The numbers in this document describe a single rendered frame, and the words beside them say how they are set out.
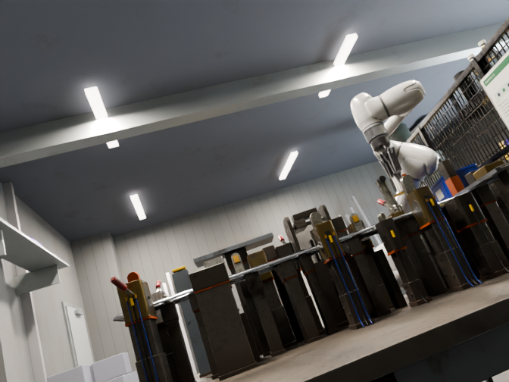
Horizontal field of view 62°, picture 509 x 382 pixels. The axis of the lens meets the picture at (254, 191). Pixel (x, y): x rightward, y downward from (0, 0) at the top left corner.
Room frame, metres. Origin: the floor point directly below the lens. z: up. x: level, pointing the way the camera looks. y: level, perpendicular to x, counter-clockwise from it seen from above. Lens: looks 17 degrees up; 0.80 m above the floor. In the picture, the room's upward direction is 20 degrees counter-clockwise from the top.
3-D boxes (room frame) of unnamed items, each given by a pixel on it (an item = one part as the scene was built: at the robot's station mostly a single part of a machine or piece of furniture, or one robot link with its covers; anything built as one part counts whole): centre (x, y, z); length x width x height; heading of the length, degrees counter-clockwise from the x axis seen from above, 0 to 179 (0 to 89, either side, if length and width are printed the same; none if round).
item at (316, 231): (1.41, -0.17, 0.87); 0.12 x 0.07 x 0.35; 7
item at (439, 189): (2.09, -0.94, 1.09); 0.30 x 0.17 x 0.13; 178
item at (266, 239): (1.89, 0.18, 1.16); 0.37 x 0.14 x 0.02; 97
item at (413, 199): (1.42, -0.53, 0.87); 0.12 x 0.07 x 0.35; 7
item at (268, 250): (1.79, 0.03, 0.90); 0.05 x 0.05 x 0.40; 7
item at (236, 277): (1.58, -0.07, 1.00); 1.38 x 0.22 x 0.02; 97
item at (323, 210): (1.80, -0.16, 0.94); 0.18 x 0.13 x 0.49; 97
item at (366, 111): (1.64, -0.57, 1.47); 0.13 x 0.11 x 0.16; 71
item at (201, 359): (1.86, 0.44, 0.92); 0.08 x 0.08 x 0.44; 7
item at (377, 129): (1.65, -0.55, 1.36); 0.09 x 0.09 x 0.06
